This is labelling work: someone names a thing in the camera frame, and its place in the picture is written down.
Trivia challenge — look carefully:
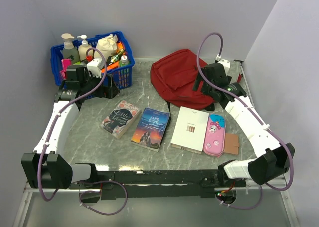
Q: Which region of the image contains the pink box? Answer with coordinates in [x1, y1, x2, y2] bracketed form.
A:
[59, 59, 72, 80]

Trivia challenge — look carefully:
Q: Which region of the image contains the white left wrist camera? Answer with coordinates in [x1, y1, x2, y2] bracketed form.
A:
[86, 58, 104, 78]

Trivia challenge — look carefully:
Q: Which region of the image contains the pink pencil case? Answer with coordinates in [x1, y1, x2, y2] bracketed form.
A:
[203, 114, 226, 157]

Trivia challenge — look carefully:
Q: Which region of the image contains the Jane Eyre book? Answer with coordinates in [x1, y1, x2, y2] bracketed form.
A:
[131, 108, 171, 152]

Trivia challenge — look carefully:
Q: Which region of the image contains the red backpack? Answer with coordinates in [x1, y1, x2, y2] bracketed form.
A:
[150, 49, 215, 111]

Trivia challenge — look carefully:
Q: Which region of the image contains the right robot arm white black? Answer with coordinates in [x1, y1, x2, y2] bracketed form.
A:
[193, 62, 295, 186]

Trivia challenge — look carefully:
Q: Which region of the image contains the grey-green pump bottle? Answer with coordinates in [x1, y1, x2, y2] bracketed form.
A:
[61, 33, 80, 64]

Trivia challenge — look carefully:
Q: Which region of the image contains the beige cloth bag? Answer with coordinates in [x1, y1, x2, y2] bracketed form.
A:
[96, 34, 118, 60]

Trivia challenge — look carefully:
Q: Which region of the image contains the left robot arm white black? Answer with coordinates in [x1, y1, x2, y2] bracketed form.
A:
[21, 65, 119, 189]

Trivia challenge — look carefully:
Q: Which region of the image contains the Little Women book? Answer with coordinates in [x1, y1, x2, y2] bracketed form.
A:
[100, 100, 141, 139]

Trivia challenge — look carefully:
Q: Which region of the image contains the green glass bottle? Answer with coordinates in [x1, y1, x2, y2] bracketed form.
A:
[110, 49, 125, 64]

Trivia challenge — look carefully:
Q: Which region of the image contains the blue plastic basket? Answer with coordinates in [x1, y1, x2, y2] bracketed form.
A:
[50, 31, 135, 90]

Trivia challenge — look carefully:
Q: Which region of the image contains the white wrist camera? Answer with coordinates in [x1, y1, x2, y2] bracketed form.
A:
[218, 59, 231, 75]
[86, 58, 104, 78]

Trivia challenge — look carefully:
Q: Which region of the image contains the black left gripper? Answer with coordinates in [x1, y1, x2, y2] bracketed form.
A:
[81, 70, 120, 99]

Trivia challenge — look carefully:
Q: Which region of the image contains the cream pump bottle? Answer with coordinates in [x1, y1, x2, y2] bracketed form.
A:
[77, 35, 94, 61]

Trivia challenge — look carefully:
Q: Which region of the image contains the brown leather wallet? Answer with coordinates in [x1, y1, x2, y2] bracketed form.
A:
[224, 133, 240, 155]

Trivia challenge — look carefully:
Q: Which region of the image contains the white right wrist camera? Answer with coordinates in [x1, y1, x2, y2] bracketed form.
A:
[218, 59, 231, 75]

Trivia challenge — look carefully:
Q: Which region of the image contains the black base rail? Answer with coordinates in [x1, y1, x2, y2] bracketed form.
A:
[68, 169, 247, 202]

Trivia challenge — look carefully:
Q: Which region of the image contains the white book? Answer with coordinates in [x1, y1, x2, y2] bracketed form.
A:
[171, 107, 209, 154]

